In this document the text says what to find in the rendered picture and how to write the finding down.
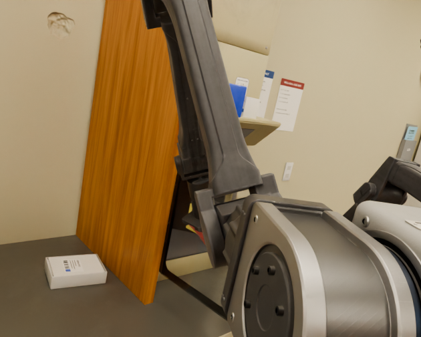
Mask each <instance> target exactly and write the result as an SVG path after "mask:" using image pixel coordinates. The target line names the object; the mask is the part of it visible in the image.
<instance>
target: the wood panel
mask: <svg viewBox="0 0 421 337"><path fill-rule="evenodd" d="M178 131H179V121H178V112H177V107H176V99H175V95H174V86H173V82H172V74H171V69H170V61H169V56H168V48H167V43H166V38H165V36H164V32H163V30H162V28H161V27H157V28H154V29H147V27H146V24H145V20H144V16H143V11H142V5H141V1H140V0H106V3H105V9H104V18H103V24H102V34H101V40H100V50H99V56H98V66H97V71H96V81H95V87H94V97H93V102H92V113H91V118H90V128H89V134H88V144H87V150H86V159H85V165H84V175H83V181H82V191H81V197H80V207H79V213H78V222H77V228H76V235H77V236H78V237H79V238H80V239H81V240H82V242H83V243H84V244H85V245H86V246H87V247H88V248H89V249H90V250H91V251H92V252H93V253H94V254H96V253H97V254H98V256H99V258H100V260H101V261H102V262H103V263H104V264H105V265H106V266H107V267H108V268H109V269H110V270H111V271H112V272H113V273H114V274H115V275H116V276H117V277H118V279H119V280H120V281H121V282H122V283H123V284H124V285H125V286H126V287H127V288H128V289H129V290H130V291H131V292H132V293H133V294H134V295H135V296H136V297H137V298H138V299H139V300H140V301H141V302H142V303H143V304H144V305H146V304H150V303H153V301H154V294H155V290H156V283H157V279H158V272H159V268H160V261H161V257H162V250H163V246H164V240H165V235H166V228H167V225H168V218H169V214H170V207H171V202H172V196H173V192H174V185H175V181H176V174H177V170H176V165H175V162H174V157H175V156H177V155H179V154H178V147H177V143H178Z"/></svg>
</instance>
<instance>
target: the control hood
mask: <svg viewBox="0 0 421 337"><path fill-rule="evenodd" d="M239 122H240V125H241V128H246V129H254V131H253V132H252V133H250V134H249V135H248V136H246V137H245V142H246V145H247V146H255V145H256V144H257V143H259V142H260V141H262V139H264V138H265V137H267V136H268V135H270V133H272V132H273V131H275V130H276V129H278V127H280V125H281V123H280V122H276V121H273V120H268V119H266V118H261V117H258V116H257V117H256V119H254V118H246V117H242V116H241V117H240V118H239Z"/></svg>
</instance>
